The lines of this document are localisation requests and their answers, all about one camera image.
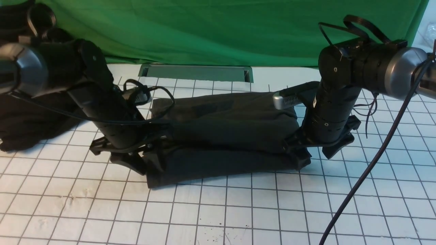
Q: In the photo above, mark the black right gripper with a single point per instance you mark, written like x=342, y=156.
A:
x=327, y=124

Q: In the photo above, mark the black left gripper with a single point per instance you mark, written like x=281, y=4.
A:
x=125, y=131

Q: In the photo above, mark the gray long-sleeved shirt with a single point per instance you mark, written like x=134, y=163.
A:
x=225, y=134

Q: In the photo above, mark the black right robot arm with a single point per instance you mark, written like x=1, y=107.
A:
x=346, y=68

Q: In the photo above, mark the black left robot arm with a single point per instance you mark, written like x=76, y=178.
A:
x=31, y=69

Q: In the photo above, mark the black clothes pile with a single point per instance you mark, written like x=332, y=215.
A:
x=23, y=125

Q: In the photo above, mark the green backdrop cloth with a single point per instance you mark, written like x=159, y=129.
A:
x=225, y=32

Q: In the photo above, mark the clear plastic bag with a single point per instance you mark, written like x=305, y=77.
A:
x=429, y=34

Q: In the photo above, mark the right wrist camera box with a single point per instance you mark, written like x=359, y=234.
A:
x=299, y=94

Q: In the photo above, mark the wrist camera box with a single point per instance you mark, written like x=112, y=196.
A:
x=299, y=94
x=137, y=96

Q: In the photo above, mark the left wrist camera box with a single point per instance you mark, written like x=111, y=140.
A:
x=137, y=96

